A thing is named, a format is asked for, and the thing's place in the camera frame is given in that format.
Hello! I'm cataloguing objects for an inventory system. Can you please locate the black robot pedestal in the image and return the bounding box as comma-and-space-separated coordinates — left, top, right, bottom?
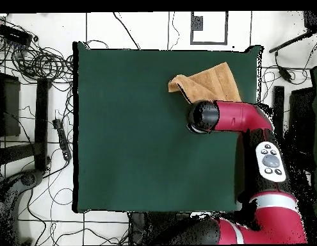
128, 211, 192, 245

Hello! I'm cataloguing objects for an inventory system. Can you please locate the black rod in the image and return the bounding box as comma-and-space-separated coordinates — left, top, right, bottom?
268, 28, 317, 54

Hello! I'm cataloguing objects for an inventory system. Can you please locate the black power adapter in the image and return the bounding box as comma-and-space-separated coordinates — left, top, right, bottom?
277, 65, 293, 83

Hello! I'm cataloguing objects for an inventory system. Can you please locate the black rectangular box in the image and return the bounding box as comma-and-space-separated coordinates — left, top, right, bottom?
0, 24, 33, 47

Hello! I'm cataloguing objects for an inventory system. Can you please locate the black furniture block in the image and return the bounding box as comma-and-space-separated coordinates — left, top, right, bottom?
0, 72, 22, 138
287, 86, 317, 154

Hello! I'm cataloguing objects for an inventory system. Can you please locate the orange terry towel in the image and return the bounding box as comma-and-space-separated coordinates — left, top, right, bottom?
168, 61, 242, 104

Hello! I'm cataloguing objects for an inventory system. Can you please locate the tangle of black cables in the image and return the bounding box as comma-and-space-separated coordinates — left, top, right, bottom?
9, 38, 74, 85

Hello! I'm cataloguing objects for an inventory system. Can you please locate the dark green table cloth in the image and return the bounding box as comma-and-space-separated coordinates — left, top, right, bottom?
72, 42, 264, 215

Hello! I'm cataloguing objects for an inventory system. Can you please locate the dark stand base with knob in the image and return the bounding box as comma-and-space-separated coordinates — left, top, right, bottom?
0, 168, 44, 245

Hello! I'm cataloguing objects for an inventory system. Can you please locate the black stand bar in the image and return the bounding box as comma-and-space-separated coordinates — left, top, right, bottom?
33, 78, 50, 172
272, 85, 286, 134

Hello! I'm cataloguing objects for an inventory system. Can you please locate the black power strip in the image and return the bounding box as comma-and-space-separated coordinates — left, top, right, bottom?
52, 118, 72, 161

